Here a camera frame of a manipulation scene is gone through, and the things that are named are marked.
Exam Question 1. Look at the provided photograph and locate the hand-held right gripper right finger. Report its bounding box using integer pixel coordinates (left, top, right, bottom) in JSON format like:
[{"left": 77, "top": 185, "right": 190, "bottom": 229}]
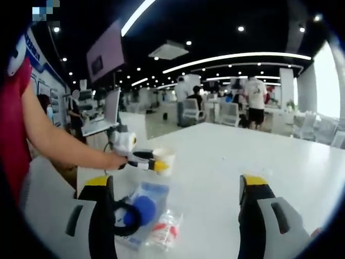
[{"left": 238, "top": 174, "right": 312, "bottom": 259}]

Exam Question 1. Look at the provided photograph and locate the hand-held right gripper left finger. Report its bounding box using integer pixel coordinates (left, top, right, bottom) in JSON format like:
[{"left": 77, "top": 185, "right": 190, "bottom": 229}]
[{"left": 53, "top": 175, "right": 118, "bottom": 259}]

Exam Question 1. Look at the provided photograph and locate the white disposable cup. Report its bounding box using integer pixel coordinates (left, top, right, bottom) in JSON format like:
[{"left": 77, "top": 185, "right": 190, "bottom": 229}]
[{"left": 153, "top": 148, "right": 176, "bottom": 176}]

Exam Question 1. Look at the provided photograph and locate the clear bag with blue pad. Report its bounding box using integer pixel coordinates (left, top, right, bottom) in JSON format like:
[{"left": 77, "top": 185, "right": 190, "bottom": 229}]
[{"left": 115, "top": 182, "right": 171, "bottom": 250}]

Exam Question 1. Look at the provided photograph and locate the clear bottle with red label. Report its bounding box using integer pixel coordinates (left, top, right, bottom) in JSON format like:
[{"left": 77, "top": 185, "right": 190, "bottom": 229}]
[{"left": 145, "top": 209, "right": 184, "bottom": 252}]

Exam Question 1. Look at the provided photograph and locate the person's left hand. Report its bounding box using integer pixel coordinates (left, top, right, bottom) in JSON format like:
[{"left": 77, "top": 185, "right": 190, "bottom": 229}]
[{"left": 106, "top": 153, "right": 129, "bottom": 171}]

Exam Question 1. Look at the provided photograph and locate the white laptop on stand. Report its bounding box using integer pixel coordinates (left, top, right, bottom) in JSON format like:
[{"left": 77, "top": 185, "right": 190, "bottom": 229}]
[{"left": 80, "top": 87, "right": 122, "bottom": 137}]

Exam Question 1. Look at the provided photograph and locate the white mesh office chair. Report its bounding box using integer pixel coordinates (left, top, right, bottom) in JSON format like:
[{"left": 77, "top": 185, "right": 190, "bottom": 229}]
[
  {"left": 219, "top": 102, "right": 241, "bottom": 127},
  {"left": 182, "top": 98, "right": 206, "bottom": 126}
]

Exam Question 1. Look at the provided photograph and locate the white table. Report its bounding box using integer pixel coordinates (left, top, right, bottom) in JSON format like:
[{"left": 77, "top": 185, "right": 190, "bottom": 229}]
[{"left": 77, "top": 122, "right": 345, "bottom": 259}]

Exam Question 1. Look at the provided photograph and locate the hanging display screen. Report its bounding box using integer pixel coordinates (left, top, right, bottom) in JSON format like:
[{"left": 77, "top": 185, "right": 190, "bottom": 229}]
[{"left": 86, "top": 20, "right": 126, "bottom": 83}]

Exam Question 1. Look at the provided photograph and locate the ceiling air vent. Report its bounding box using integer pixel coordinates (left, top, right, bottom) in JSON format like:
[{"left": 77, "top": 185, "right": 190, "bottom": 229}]
[{"left": 148, "top": 40, "right": 190, "bottom": 61}]

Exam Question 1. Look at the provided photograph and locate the person's red shirt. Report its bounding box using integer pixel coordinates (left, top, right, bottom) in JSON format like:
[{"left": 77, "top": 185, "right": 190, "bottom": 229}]
[{"left": 0, "top": 58, "right": 33, "bottom": 206}]

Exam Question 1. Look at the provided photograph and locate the curved ceiling light strip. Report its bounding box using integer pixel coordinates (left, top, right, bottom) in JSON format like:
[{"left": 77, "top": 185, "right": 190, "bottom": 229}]
[{"left": 163, "top": 52, "right": 313, "bottom": 74}]

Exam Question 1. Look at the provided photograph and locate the white worn device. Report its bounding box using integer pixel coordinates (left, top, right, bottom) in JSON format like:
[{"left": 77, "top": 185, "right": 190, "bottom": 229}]
[{"left": 6, "top": 35, "right": 27, "bottom": 78}]

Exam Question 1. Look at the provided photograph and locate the blue white wall display board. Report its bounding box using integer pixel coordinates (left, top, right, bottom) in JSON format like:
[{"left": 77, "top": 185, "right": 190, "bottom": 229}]
[{"left": 24, "top": 32, "right": 70, "bottom": 127}]

